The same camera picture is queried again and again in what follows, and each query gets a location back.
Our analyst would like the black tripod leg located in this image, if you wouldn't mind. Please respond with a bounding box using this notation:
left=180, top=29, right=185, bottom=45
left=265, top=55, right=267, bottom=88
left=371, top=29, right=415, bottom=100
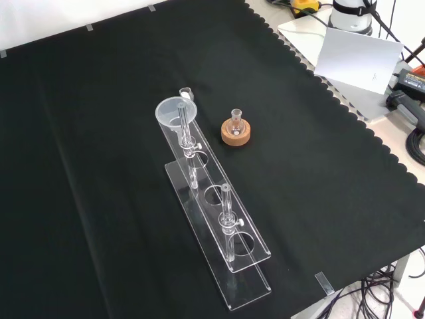
left=403, top=33, right=425, bottom=64

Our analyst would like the yellow stop button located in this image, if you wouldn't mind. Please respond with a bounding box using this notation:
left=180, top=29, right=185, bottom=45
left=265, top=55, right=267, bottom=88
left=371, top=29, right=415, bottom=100
left=291, top=0, right=321, bottom=19

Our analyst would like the grey and black tool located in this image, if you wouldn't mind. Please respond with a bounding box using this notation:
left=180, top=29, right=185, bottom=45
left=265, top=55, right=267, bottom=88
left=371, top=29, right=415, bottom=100
left=384, top=90, right=425, bottom=129

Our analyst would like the pale board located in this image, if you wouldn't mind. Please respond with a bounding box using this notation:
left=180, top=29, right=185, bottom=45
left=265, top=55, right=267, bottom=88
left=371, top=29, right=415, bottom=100
left=277, top=13, right=398, bottom=121

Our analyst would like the black floor cable bundle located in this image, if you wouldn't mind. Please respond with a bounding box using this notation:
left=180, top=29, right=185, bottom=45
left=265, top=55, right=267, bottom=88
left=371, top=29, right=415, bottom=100
left=327, top=261, right=401, bottom=319

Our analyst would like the black power adapter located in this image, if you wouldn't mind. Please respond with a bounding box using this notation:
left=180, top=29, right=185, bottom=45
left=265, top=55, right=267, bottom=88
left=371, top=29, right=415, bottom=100
left=396, top=68, right=425, bottom=96

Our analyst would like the coiled black cable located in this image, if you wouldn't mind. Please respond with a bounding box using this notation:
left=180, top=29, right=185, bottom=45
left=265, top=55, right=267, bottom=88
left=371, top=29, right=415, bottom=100
left=406, top=128, right=425, bottom=167

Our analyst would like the cork ring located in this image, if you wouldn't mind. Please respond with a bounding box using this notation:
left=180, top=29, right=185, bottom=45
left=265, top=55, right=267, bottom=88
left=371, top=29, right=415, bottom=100
left=220, top=118, right=252, bottom=146

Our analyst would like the round-bottom glass flask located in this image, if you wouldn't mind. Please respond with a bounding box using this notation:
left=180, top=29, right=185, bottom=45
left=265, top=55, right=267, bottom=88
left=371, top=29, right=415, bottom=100
left=226, top=108, right=248, bottom=136

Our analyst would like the clear acrylic funnel stand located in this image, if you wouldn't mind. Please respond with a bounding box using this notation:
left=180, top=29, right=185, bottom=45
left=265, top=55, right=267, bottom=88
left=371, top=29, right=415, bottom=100
left=155, top=102, right=272, bottom=312

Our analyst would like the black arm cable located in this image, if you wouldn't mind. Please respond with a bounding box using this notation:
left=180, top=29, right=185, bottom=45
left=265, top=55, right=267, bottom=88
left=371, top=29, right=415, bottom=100
left=363, top=0, right=405, bottom=43

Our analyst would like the white folded card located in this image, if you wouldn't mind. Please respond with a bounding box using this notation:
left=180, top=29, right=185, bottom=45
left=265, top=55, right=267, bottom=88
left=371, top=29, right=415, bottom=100
left=313, top=27, right=405, bottom=100

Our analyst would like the black bench cloth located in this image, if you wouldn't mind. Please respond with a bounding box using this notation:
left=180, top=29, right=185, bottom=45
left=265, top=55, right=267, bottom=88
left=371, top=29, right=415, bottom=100
left=0, top=0, right=425, bottom=319

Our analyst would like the clear plastic funnel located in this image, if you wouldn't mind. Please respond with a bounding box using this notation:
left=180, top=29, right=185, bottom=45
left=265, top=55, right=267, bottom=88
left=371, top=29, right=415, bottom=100
left=155, top=96, right=198, bottom=144

